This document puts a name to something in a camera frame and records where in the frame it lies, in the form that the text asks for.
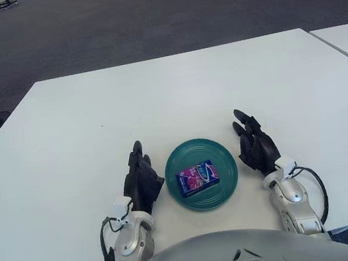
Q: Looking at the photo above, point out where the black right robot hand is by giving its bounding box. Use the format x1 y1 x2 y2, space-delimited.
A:
229 103 284 181

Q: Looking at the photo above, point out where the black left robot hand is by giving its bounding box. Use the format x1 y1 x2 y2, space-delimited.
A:
116 137 170 217

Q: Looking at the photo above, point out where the blue purple gum box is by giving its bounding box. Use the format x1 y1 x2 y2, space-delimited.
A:
173 157 222 199

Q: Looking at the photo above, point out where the teal round plate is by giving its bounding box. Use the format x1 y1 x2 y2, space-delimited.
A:
161 132 244 216

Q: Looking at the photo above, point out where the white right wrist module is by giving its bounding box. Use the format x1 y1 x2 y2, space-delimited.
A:
273 154 299 182

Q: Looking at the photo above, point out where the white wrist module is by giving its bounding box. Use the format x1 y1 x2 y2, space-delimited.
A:
273 154 299 182
110 195 137 227

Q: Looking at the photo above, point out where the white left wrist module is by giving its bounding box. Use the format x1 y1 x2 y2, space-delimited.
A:
110 195 137 227

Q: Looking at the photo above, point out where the silver robot torso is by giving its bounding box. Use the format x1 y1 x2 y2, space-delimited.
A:
99 213 348 261

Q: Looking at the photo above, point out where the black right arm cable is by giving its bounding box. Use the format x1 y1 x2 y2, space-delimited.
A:
288 163 333 230

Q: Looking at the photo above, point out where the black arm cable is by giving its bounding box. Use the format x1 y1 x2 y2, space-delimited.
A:
288 163 333 230
97 211 138 261

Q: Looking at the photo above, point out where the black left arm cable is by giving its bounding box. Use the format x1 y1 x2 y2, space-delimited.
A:
97 211 138 261

